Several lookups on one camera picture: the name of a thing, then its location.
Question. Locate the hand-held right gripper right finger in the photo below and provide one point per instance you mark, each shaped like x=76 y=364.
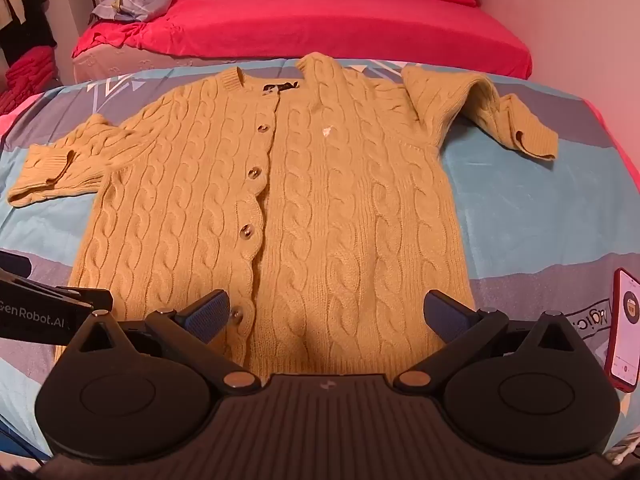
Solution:
x=445 y=316

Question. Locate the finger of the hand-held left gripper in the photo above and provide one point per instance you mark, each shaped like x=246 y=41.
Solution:
x=90 y=299

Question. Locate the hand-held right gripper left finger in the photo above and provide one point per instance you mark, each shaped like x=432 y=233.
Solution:
x=210 y=317

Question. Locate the rack of hanging dark clothes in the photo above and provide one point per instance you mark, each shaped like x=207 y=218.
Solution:
x=25 y=10

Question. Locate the smartphone in red case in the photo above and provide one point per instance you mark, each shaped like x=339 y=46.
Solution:
x=625 y=330

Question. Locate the pile of red blankets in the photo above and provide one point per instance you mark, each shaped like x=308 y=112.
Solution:
x=27 y=80

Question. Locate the crumpled light blue cloth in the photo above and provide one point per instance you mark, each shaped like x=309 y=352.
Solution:
x=132 y=2

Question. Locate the red bed sheet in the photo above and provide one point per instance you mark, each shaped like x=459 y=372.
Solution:
x=325 y=25

